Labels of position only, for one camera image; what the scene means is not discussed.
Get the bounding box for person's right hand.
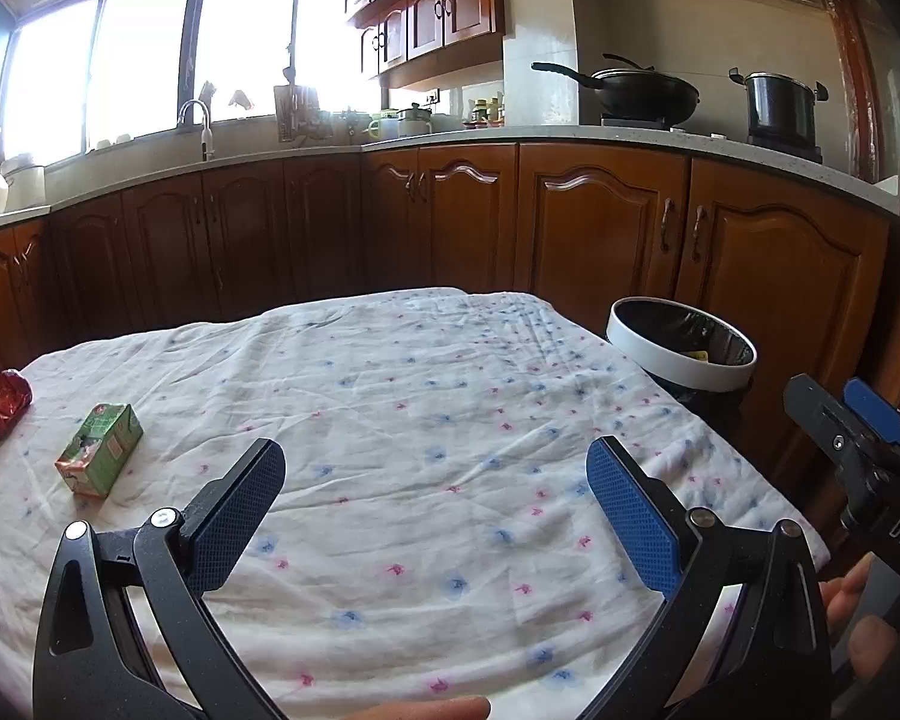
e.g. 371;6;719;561
820;553;898;683

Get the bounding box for person's left hand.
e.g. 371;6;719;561
344;695;491;720

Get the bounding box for black bin with white rim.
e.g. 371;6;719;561
606;296;759;403

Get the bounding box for wooden lower cabinets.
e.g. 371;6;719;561
0;142;891;486

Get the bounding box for wooden cabinets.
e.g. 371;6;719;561
0;142;891;486
343;0;505;89

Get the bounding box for green juice carton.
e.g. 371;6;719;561
55;403;142;499

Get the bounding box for small red wrapper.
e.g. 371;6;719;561
0;369;34;440

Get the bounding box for gas stove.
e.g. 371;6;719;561
600;114;823;164

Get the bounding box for white floral tablecloth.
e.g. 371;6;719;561
0;288;793;718

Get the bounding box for condiment jars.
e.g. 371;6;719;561
464;94;505;128

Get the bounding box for chrome sink faucet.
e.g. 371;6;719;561
176;98;214;163

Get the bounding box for white ceramic pot with lid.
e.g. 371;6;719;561
365;103;432;140

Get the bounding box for wooden upper cabinets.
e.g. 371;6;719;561
343;0;505;89

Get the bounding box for black wok with handle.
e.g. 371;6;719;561
532;54;699;128

